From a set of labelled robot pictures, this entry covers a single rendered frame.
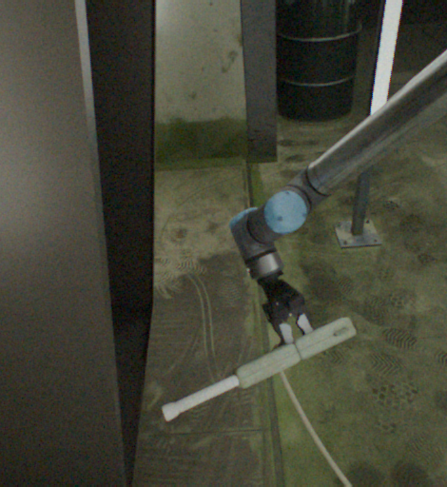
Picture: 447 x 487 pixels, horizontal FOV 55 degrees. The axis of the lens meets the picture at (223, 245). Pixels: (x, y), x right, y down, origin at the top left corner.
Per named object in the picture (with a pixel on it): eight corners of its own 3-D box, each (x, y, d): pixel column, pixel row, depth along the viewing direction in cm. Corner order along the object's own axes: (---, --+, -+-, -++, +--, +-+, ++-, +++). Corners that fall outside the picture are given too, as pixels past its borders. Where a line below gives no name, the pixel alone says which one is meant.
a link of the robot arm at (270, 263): (282, 248, 105) (247, 262, 103) (290, 266, 105) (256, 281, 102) (271, 255, 114) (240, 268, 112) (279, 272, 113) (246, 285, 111)
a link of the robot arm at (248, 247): (238, 210, 103) (219, 224, 111) (259, 258, 102) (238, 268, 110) (266, 202, 108) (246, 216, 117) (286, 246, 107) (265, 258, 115)
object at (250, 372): (316, 321, 123) (353, 315, 101) (323, 336, 122) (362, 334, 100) (157, 394, 110) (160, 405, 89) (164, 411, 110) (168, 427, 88)
